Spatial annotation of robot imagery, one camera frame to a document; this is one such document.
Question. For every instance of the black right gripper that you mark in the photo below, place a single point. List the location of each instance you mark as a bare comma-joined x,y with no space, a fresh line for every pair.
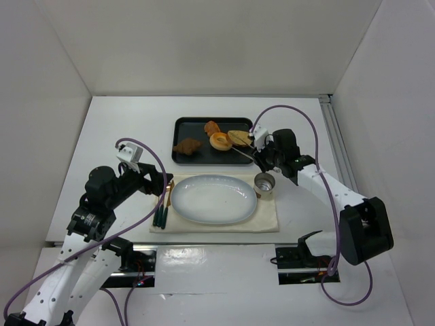
264,159

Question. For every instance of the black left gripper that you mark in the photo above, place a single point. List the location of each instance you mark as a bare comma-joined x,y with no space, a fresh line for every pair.
156,181

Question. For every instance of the steel serving tongs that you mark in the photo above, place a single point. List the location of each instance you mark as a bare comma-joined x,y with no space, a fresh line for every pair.
245,151

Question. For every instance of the sliced seeded bread loaf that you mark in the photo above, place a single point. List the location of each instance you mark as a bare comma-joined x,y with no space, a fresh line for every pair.
239,138

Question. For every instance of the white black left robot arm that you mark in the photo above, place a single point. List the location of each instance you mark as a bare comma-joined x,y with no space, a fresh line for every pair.
88,256

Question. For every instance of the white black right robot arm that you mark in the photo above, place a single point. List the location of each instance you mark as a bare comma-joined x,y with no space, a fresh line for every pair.
363,226

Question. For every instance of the steel cup with cream sleeve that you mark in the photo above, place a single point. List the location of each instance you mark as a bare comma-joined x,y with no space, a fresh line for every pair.
264,184

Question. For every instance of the brown chocolate croissant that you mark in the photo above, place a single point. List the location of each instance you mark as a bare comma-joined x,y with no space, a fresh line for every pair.
187,146

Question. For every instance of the cream cloth placemat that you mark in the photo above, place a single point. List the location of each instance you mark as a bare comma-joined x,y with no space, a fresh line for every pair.
263,220

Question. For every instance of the orange glazed bagel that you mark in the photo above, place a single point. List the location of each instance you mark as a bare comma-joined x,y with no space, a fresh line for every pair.
219,141

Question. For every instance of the black baking tray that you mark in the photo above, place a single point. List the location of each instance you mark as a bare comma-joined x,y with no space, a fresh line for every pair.
193,128

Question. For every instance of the pale blue oval plate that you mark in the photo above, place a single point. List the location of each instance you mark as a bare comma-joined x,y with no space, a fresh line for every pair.
213,199

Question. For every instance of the orange-brown pastry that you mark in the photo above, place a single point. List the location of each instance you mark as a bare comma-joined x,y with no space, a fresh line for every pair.
211,128

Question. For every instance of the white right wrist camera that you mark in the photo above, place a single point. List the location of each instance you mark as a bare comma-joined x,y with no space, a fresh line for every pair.
259,136

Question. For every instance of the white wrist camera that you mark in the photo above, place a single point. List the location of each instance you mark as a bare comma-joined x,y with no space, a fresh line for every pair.
130,155
259,136

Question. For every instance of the gold knife green handle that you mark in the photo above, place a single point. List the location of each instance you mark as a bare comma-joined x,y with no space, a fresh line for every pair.
166,207

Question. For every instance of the gold fork green handle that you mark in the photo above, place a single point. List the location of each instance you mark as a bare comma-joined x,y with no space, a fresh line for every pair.
163,202

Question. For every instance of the gold spoon green handle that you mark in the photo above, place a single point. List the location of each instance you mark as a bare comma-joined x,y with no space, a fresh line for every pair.
157,215

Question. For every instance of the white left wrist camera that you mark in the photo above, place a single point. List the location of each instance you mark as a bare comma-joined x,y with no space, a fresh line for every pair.
130,155

